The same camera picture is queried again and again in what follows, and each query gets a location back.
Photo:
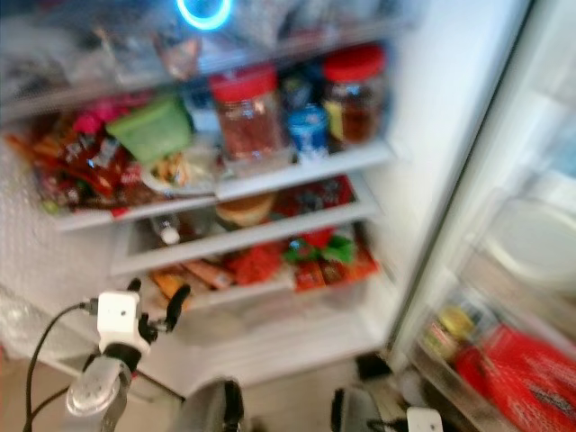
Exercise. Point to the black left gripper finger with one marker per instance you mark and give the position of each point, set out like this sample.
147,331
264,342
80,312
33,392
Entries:
133,284
178,306

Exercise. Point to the low white fridge drawer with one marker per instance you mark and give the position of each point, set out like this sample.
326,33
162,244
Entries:
279,301

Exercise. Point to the white fridge shelf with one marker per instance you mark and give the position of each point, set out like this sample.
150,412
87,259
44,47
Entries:
324,162

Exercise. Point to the fridge body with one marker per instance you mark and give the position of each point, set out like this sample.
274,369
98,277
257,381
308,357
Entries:
441,108

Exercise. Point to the orange snack packet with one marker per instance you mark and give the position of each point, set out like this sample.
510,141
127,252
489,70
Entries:
187,279

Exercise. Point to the white capped bottle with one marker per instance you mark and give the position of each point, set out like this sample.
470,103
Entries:
167,232

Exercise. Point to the bright red bag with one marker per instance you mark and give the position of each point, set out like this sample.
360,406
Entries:
254,264

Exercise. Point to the grey robot left leg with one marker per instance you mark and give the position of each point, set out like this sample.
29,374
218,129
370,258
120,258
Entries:
209,407

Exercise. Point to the white plate with food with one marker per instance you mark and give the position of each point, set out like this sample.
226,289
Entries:
180,171

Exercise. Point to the red snack packet pile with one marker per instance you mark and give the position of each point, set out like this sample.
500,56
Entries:
72,166

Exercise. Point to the green plastic container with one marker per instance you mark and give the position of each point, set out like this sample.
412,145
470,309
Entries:
151,129

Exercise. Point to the green and red packet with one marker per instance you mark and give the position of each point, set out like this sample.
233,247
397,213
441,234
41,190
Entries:
328,256

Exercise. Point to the pink packet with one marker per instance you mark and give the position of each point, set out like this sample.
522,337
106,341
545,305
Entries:
94,119

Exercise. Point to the dark red packets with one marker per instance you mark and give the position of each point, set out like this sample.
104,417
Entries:
315,196

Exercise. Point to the red lid jar red contents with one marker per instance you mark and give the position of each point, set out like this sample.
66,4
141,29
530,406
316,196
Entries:
247,121

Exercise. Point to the blue drink can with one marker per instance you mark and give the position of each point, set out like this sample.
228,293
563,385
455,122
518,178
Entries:
307,133

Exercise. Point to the clear plastic bags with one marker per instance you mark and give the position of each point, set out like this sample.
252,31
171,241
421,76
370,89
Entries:
54,54

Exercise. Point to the red lid jar yellow label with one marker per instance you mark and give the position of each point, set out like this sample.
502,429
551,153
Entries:
355,94

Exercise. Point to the red box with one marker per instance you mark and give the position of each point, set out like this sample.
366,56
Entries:
522,378

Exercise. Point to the white round container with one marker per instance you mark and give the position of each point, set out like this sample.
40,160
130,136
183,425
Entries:
535,241

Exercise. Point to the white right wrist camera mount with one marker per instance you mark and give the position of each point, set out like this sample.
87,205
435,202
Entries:
424,420

